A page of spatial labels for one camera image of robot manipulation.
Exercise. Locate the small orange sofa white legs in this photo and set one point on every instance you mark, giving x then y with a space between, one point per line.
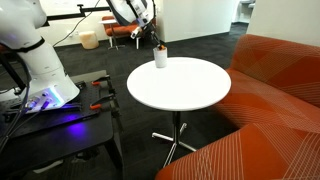
115 30

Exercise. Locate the black work table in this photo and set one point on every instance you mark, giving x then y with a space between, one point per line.
66 140

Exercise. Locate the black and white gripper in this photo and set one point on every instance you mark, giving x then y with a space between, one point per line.
146 25

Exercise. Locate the small round white side table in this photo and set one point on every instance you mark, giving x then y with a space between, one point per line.
111 22

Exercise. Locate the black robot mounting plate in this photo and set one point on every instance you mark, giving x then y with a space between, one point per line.
88 96

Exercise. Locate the orange marker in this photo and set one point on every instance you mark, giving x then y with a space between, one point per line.
162 48

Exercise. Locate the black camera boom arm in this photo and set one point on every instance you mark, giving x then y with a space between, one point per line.
80 13

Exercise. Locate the round white pedestal table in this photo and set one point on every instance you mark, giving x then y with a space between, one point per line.
178 83

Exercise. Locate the beige cylindrical stool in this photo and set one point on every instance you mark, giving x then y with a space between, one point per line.
88 40

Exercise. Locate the orange patterned sofa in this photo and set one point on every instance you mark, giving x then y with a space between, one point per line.
273 100

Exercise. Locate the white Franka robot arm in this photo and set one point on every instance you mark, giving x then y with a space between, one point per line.
40 66

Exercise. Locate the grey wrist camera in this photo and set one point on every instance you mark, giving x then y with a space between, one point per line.
136 32

